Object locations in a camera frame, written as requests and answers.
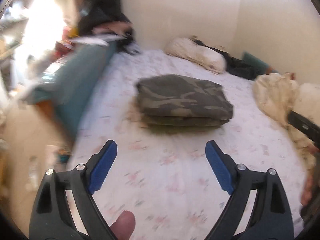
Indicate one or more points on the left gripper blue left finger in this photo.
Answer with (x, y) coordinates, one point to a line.
(51, 217)

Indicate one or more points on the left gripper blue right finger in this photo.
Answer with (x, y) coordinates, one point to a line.
(271, 215)

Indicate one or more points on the camouflage pants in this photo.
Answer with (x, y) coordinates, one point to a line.
(181, 96)

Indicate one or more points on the person right hand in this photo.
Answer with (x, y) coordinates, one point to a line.
(307, 190)

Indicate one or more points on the person left hand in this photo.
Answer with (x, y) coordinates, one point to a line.
(124, 226)

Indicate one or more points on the cream crumpled blanket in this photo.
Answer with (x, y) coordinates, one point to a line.
(276, 95)

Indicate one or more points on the white floral bed sheet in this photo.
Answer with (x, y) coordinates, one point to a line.
(164, 177)

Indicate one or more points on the folded olive green clothes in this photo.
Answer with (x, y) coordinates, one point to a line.
(172, 125)

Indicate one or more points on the teal bed side cushion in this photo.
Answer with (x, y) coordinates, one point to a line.
(70, 87)

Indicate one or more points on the cream pillow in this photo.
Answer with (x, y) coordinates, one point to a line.
(187, 49)

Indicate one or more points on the dark hanging clothes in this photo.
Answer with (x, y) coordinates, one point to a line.
(103, 17)

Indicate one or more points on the black clothing by wall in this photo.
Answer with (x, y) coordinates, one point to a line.
(235, 66)

